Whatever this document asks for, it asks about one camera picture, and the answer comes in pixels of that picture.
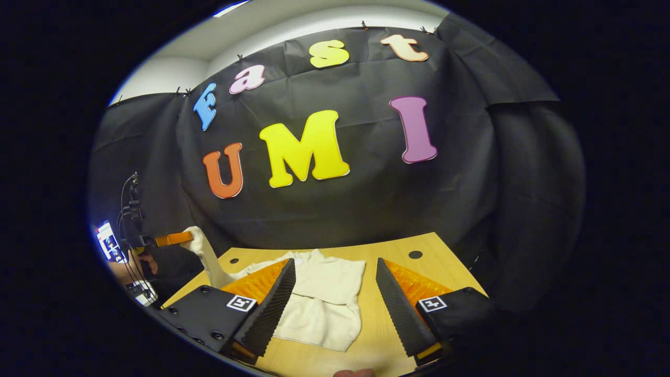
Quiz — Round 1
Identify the ceiling light panel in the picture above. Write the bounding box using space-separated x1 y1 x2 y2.
212 0 252 17

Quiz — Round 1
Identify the black backdrop cloth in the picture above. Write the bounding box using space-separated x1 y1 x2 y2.
89 24 586 315

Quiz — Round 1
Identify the computer monitor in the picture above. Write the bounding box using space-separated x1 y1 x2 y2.
94 220 128 264

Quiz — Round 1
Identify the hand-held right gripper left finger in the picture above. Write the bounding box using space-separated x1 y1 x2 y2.
157 258 296 366

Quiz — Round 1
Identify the cream t-shirt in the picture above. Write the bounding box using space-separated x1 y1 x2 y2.
181 226 367 352

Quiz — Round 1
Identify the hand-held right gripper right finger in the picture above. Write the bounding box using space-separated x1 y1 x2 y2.
375 257 499 367

